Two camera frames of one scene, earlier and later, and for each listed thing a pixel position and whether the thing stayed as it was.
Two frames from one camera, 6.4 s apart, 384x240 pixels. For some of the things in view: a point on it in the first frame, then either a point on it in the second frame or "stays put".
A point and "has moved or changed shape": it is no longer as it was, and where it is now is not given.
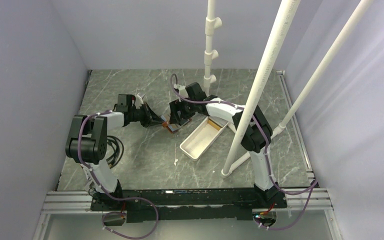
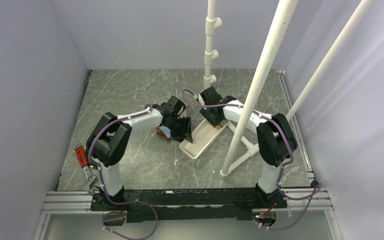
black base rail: (142, 206) stays put
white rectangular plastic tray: (195, 145) stays put
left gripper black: (151, 118) → (185, 133)
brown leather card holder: (172, 127) has moved or changed shape
